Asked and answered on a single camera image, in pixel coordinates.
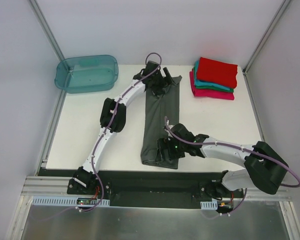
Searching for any grey t shirt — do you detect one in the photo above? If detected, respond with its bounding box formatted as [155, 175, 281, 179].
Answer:
[140, 75, 182, 170]

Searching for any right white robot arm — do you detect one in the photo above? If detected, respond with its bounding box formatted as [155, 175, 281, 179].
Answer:
[157, 123, 288, 198]

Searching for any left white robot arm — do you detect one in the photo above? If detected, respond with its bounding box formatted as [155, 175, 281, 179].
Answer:
[70, 60, 175, 195]

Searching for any teal folded t shirt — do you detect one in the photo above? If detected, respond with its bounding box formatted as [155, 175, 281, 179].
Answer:
[194, 60, 228, 90]

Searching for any green folded t shirt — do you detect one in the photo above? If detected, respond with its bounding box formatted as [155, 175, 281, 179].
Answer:
[193, 60, 234, 93]

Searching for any pink folded t shirt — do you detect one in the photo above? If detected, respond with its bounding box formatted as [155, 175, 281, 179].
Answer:
[189, 71, 235, 101]

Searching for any red folded t shirt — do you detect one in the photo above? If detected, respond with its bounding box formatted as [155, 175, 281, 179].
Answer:
[196, 57, 238, 89]

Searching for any teal plastic bin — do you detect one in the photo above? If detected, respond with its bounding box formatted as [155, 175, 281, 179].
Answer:
[54, 54, 119, 94]

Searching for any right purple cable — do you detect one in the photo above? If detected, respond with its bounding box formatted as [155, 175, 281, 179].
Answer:
[163, 115, 300, 221]

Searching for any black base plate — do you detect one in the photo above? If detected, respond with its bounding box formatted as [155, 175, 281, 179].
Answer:
[38, 169, 244, 209]

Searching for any right white cable duct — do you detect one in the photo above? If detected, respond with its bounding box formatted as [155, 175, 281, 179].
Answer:
[200, 200, 218, 211]

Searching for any white cable duct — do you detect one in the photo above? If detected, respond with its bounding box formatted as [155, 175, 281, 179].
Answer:
[200, 200, 218, 211]
[32, 196, 99, 208]

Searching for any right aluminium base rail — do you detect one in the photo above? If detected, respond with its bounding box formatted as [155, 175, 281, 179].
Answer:
[247, 181, 293, 202]

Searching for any right aluminium frame post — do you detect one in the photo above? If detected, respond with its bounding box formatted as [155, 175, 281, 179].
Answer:
[242, 0, 293, 76]

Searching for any aluminium frame post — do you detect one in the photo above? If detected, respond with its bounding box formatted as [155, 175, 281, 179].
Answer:
[242, 0, 293, 76]
[28, 0, 65, 61]

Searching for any left white cable duct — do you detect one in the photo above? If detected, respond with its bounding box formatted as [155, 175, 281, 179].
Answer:
[32, 196, 99, 208]

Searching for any left aluminium frame post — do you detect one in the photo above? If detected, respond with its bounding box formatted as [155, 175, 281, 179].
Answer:
[28, 0, 65, 61]

